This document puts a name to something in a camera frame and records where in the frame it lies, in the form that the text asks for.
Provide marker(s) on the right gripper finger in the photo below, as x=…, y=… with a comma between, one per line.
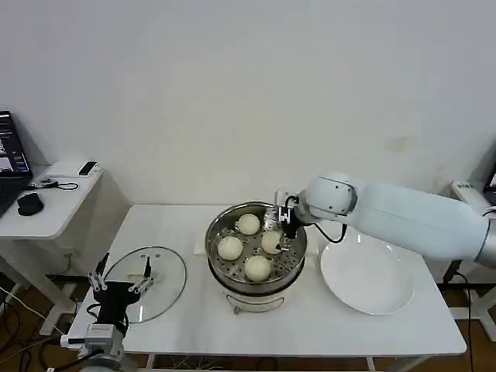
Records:
x=272, y=217
x=286, y=246

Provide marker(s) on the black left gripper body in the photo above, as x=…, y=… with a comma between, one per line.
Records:
x=114, y=298

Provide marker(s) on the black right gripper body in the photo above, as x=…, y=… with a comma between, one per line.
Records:
x=290, y=224

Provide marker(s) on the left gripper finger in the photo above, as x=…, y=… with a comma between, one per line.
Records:
x=144, y=283
x=98, y=280

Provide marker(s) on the white steamed bun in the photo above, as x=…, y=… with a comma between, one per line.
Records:
x=270, y=242
x=249, y=224
x=257, y=268
x=230, y=248

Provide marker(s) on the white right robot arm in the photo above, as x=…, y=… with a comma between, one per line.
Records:
x=407, y=217

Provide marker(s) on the white electric pot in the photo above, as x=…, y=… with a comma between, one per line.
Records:
x=253, y=299

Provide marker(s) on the steel steamer basket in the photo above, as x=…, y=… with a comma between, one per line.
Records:
x=228, y=271

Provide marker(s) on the white round plate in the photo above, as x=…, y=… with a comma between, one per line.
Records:
x=364, y=279

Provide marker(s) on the black computer mouse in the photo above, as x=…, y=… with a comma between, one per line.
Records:
x=29, y=204

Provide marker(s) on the black smartphone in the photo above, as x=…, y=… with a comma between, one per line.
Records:
x=87, y=168

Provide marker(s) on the black laptop with lit screen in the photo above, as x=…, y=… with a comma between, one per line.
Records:
x=9, y=162

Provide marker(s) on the white side desk with label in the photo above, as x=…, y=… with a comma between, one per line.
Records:
x=470, y=193

